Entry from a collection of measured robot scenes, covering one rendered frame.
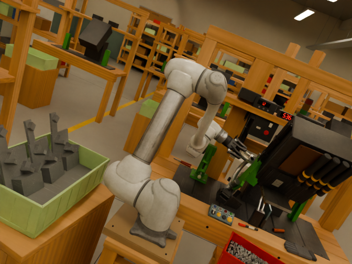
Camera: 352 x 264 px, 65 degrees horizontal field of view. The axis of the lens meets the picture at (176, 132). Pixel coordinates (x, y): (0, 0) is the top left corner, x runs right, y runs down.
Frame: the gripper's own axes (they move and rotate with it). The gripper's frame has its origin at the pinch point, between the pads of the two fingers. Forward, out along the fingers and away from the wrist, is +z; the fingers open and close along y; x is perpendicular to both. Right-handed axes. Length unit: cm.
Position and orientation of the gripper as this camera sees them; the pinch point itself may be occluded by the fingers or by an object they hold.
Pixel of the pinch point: (248, 157)
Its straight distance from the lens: 194.2
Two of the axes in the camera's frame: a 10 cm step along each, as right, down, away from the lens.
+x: -2.7, 3.4, 9.0
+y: 5.6, -7.0, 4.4
